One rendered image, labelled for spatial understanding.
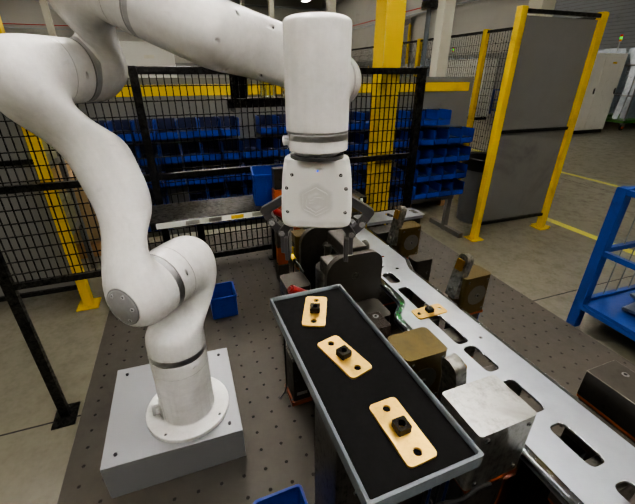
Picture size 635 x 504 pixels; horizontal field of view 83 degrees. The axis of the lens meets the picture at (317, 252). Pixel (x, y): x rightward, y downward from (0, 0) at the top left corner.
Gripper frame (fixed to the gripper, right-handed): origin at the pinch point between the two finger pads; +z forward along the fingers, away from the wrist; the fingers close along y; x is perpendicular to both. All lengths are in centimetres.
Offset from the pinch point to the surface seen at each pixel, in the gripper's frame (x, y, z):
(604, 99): 1060, 739, 38
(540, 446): -12.4, 35.8, 27.0
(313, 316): -2.5, -0.4, 10.7
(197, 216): 77, -50, 24
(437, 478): -28.3, 13.5, 10.9
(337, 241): 22.7, 3.5, 8.6
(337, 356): -11.7, 3.5, 10.7
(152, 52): 624, -308, -56
